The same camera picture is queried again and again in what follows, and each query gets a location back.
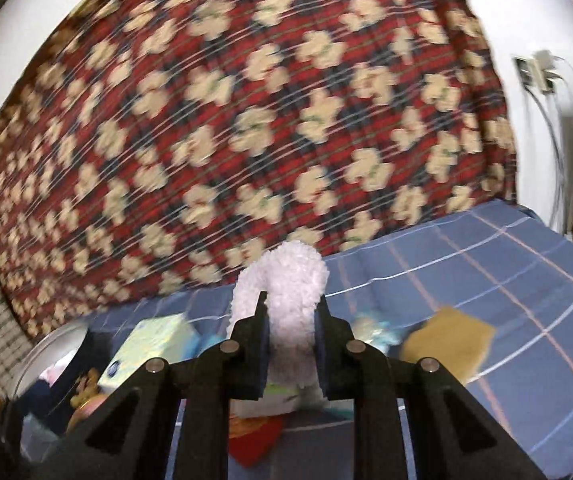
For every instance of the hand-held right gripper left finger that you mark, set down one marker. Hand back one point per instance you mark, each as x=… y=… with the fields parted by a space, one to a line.
x=264 y=350

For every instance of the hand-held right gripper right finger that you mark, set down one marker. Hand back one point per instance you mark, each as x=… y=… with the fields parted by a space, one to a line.
x=322 y=355

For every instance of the white fluffy plush toy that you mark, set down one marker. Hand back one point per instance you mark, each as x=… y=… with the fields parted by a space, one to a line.
x=291 y=300

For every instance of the teal cloth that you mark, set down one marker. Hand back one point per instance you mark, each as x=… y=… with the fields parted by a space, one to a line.
x=206 y=344

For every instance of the light blue patterned cloth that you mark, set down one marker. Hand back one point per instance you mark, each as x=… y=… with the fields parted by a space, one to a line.
x=376 y=332

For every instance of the yellow dotted tissue pack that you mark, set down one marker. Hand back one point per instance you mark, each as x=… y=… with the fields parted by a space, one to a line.
x=151 y=345

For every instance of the yellow sponge cloth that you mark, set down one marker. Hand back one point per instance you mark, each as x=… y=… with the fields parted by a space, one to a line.
x=446 y=345

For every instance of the blue plaid bed sheet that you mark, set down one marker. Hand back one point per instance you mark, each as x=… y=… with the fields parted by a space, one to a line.
x=466 y=270

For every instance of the pink lid round container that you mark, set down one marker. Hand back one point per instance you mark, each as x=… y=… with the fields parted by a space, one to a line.
x=91 y=407

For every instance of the pink fluffy cloth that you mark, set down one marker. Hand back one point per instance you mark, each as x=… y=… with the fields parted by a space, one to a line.
x=54 y=372

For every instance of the red plaid bear blanket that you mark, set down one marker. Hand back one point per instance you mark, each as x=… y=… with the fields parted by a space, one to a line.
x=216 y=135

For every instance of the dark blue round tin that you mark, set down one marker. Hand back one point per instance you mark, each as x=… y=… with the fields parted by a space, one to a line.
x=41 y=355

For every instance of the wall socket with chargers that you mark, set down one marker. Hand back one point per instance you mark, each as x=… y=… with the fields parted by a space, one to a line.
x=544 y=70

